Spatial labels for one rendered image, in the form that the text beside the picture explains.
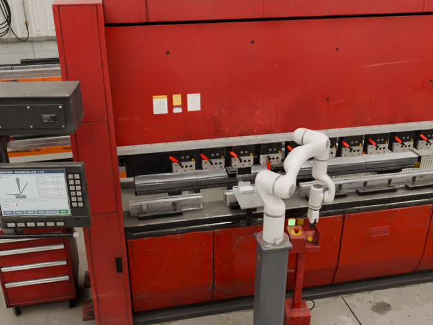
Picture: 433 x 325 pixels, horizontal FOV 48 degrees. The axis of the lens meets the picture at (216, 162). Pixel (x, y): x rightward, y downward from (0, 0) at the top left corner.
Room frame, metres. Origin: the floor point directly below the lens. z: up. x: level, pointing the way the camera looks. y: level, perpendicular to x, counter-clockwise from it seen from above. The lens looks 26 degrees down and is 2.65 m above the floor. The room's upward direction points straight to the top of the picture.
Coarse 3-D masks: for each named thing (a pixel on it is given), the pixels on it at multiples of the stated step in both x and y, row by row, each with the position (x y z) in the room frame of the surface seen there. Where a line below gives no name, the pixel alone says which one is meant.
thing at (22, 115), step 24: (0, 96) 2.17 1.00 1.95; (24, 96) 2.17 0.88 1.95; (48, 96) 2.18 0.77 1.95; (72, 96) 2.24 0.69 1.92; (0, 120) 2.17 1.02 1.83; (24, 120) 2.17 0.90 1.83; (48, 120) 2.18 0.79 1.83; (72, 120) 2.19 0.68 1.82; (0, 144) 2.26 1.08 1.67; (0, 216) 2.28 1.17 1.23
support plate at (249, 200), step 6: (234, 192) 2.97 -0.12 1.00; (240, 192) 2.97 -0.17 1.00; (240, 198) 2.89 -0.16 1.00; (246, 198) 2.89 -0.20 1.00; (252, 198) 2.89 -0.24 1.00; (258, 198) 2.89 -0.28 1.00; (240, 204) 2.80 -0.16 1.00; (246, 204) 2.80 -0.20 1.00; (252, 204) 2.80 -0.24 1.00; (258, 204) 2.80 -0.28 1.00
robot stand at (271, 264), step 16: (256, 240) 2.41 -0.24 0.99; (256, 256) 2.42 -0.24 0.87; (272, 256) 2.32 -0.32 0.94; (256, 272) 2.41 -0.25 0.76; (272, 272) 2.32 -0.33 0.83; (256, 288) 2.40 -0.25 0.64; (272, 288) 2.32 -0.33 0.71; (256, 304) 2.38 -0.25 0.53; (272, 304) 2.32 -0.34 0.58; (256, 320) 2.37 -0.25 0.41; (272, 320) 2.32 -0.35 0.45
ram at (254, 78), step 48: (144, 48) 2.88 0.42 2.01; (192, 48) 2.94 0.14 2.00; (240, 48) 3.00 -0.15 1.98; (288, 48) 3.06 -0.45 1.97; (336, 48) 3.13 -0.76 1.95; (384, 48) 3.20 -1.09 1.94; (432, 48) 3.28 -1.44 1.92; (144, 96) 2.88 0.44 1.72; (240, 96) 3.00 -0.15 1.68; (288, 96) 3.07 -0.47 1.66; (336, 96) 3.14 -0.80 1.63; (384, 96) 3.21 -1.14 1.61; (432, 96) 3.29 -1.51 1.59; (240, 144) 3.00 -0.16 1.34
